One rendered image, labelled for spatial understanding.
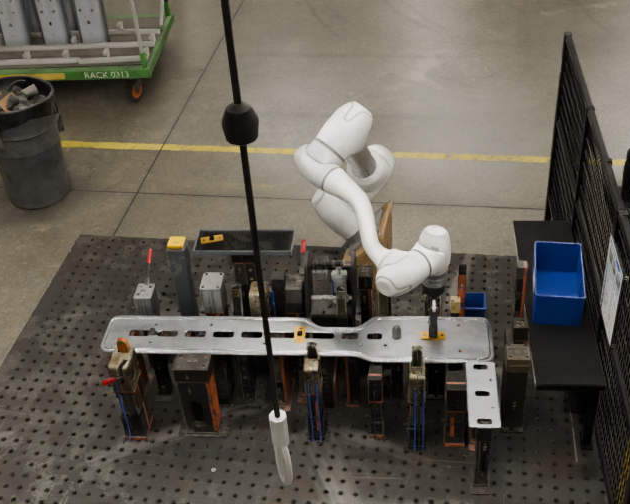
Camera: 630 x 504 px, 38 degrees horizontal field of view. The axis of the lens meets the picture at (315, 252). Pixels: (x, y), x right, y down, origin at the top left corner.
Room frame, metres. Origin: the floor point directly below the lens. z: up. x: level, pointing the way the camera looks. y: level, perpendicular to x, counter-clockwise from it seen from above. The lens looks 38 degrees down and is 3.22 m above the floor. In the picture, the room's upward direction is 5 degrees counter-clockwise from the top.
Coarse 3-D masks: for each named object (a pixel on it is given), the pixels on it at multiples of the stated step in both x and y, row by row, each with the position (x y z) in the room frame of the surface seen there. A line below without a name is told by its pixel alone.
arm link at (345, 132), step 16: (336, 112) 2.86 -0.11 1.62; (352, 112) 2.84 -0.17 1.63; (368, 112) 2.85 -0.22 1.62; (336, 128) 2.79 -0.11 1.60; (352, 128) 2.79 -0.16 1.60; (368, 128) 2.83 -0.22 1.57; (336, 144) 2.76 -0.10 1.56; (352, 144) 2.77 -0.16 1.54; (352, 160) 2.95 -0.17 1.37; (368, 160) 3.02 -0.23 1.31; (384, 160) 3.21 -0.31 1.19; (352, 176) 3.15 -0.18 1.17; (368, 176) 3.12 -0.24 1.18; (384, 176) 3.18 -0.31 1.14; (368, 192) 3.15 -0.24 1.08
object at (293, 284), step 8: (288, 280) 2.63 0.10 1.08; (296, 280) 2.62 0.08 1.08; (288, 288) 2.58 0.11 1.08; (296, 288) 2.58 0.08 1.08; (304, 288) 2.63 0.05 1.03; (288, 296) 2.58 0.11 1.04; (296, 296) 2.57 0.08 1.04; (304, 296) 2.61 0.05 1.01; (288, 304) 2.58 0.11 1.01; (296, 304) 2.57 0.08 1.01; (304, 304) 2.60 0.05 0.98; (288, 312) 2.58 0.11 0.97; (296, 312) 2.57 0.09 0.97; (304, 312) 2.57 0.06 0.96; (296, 360) 2.58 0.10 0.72
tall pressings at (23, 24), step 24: (0, 0) 6.66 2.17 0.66; (24, 0) 6.88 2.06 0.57; (48, 0) 6.63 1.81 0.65; (72, 0) 6.67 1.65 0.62; (96, 0) 6.60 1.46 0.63; (0, 24) 6.72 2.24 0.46; (24, 24) 6.68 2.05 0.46; (48, 24) 6.62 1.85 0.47; (72, 24) 6.85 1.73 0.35; (96, 24) 6.58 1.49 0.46
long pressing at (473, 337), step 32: (128, 320) 2.56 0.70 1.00; (160, 320) 2.55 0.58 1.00; (192, 320) 2.54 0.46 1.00; (224, 320) 2.52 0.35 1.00; (256, 320) 2.51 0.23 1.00; (288, 320) 2.49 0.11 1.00; (384, 320) 2.45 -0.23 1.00; (416, 320) 2.44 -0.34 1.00; (448, 320) 2.43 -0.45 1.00; (480, 320) 2.41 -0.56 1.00; (160, 352) 2.39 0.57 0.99; (192, 352) 2.37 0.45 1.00; (224, 352) 2.36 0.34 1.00; (256, 352) 2.35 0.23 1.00; (288, 352) 2.33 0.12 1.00; (320, 352) 2.32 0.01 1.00; (352, 352) 2.31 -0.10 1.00; (384, 352) 2.29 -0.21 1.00; (448, 352) 2.27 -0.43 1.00; (480, 352) 2.26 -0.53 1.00
